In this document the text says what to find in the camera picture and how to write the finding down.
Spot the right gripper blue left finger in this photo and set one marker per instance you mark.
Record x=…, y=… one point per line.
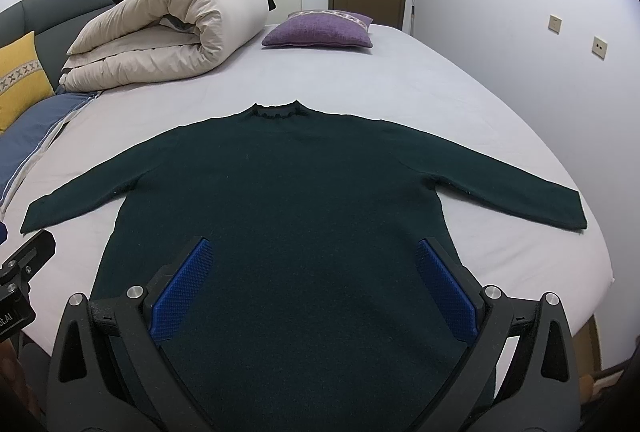
x=174, y=288

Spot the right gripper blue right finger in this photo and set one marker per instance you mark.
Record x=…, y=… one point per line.
x=454, y=289

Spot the dark green knit sweater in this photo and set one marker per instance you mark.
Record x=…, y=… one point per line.
x=314, y=316

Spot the blue pillow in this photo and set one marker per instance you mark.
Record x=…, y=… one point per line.
x=31, y=135

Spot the white bed sheet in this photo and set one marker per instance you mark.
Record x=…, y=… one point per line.
x=398, y=80

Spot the yellow patterned cushion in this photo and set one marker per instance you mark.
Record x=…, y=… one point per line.
x=23, y=80

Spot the rolled beige duvet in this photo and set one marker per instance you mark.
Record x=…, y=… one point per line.
x=145, y=41

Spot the purple cushion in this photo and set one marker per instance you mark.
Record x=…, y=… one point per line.
x=321, y=28

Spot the grey upholstered headboard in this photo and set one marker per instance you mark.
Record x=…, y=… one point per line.
x=55, y=23

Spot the lower beige wall socket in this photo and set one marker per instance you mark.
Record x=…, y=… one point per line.
x=599, y=47

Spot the beige wall socket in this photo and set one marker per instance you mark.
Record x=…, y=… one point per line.
x=555, y=24
x=599, y=47

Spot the upper beige wall socket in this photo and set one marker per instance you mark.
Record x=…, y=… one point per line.
x=555, y=24

